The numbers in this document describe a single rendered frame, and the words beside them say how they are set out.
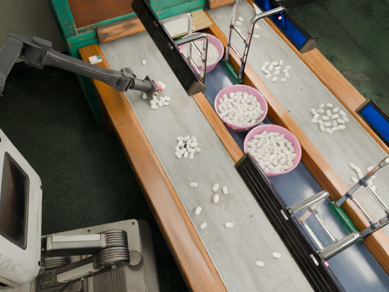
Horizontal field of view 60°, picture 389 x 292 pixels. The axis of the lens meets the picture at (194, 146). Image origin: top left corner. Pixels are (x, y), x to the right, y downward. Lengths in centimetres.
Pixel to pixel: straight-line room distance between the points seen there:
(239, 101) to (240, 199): 53
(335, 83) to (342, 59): 137
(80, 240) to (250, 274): 65
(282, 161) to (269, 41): 80
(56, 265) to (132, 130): 66
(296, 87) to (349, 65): 145
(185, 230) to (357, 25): 288
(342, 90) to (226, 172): 79
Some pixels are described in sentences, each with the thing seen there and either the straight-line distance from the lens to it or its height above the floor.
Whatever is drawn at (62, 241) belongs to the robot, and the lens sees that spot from 134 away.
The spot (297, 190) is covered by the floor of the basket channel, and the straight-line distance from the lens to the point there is 164.
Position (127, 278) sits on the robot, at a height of 48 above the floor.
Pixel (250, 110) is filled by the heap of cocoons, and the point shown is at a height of 74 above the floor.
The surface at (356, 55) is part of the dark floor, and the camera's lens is 342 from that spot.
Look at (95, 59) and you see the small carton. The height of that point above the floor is 78.
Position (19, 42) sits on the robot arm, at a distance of 145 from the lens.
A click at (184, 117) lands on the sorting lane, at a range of 167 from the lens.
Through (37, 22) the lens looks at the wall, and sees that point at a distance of 287.
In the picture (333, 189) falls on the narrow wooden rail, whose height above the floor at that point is 74.
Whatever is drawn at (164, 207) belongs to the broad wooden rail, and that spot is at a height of 76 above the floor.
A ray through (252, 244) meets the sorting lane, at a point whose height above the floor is 74.
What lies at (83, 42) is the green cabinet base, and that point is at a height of 78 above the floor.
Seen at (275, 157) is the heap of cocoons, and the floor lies 74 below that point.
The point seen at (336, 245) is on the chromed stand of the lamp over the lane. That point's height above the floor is 112.
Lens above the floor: 209
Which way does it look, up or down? 59 degrees down
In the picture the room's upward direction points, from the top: 4 degrees clockwise
